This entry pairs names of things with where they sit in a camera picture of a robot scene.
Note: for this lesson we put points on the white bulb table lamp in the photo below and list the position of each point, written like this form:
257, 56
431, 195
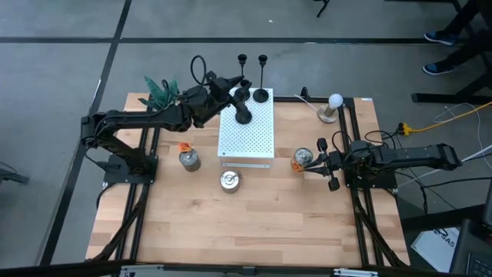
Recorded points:
335, 101

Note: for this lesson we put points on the plain shiny tin can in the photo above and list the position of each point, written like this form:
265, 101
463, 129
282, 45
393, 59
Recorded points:
230, 182

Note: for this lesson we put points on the white printed box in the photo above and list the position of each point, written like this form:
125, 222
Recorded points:
436, 248

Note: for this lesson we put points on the tin can with orange wrapper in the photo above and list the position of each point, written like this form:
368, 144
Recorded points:
303, 157

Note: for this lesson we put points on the small black rail clip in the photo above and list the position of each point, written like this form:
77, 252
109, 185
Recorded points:
304, 92

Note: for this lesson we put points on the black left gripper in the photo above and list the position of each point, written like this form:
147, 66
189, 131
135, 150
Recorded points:
217, 86

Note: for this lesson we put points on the black desk foot bar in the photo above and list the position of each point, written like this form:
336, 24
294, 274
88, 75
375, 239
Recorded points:
442, 218

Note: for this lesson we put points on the dark floor stand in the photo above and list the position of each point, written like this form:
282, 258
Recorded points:
11, 176

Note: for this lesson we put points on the silver metal bracket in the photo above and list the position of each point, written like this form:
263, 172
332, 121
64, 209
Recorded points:
355, 272
140, 270

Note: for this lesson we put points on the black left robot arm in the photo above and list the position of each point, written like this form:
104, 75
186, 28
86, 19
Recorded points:
153, 119

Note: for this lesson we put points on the green plant in white pot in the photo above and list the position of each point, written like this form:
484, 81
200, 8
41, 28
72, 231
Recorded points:
159, 94

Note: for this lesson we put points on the black stand leg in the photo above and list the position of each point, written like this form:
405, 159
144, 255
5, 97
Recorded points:
322, 9

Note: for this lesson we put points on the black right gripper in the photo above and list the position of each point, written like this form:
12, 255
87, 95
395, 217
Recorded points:
333, 159

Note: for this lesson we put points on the tin can with orange tag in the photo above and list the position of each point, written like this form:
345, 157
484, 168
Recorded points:
190, 159

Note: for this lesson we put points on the white perforated metal shelf riser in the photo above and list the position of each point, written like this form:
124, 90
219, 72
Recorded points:
250, 134

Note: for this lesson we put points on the person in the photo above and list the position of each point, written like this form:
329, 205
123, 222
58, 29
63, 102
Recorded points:
461, 23

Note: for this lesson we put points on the dark laptop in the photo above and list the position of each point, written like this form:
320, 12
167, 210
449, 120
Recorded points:
471, 254

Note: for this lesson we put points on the blue shoe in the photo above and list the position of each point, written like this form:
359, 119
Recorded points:
436, 69
440, 37

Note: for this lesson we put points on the black aluminium frame rail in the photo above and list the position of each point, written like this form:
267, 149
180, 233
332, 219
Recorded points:
288, 99
360, 231
200, 269
137, 231

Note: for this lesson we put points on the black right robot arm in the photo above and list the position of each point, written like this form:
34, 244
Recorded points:
415, 155

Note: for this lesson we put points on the black desk leg frame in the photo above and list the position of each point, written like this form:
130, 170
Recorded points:
449, 98

